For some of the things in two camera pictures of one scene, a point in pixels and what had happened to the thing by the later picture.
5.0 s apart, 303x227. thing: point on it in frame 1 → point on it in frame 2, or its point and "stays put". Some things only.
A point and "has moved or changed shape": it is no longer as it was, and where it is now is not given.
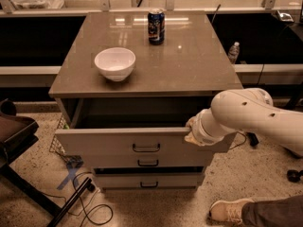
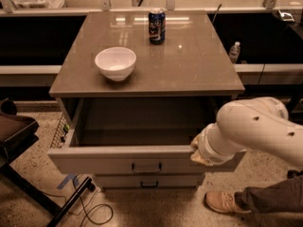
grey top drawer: x=137 y=131 has moved or changed shape
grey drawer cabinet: x=125 y=87 stays put
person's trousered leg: x=285 y=212 → x=284 y=196
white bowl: x=115 y=63 stays put
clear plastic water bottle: x=233 y=52 stays put
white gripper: x=198 y=130 → x=206 y=150
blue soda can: x=156 y=24 stays put
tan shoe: x=228 y=212 → x=224 y=201
